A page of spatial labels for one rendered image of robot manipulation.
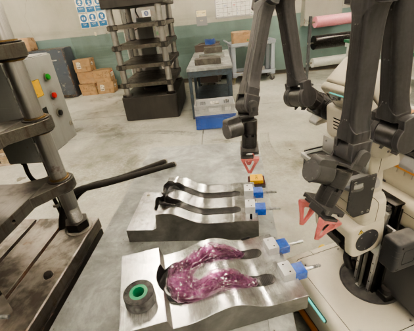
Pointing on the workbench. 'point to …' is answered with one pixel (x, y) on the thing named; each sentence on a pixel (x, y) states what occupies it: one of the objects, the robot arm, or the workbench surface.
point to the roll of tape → (139, 296)
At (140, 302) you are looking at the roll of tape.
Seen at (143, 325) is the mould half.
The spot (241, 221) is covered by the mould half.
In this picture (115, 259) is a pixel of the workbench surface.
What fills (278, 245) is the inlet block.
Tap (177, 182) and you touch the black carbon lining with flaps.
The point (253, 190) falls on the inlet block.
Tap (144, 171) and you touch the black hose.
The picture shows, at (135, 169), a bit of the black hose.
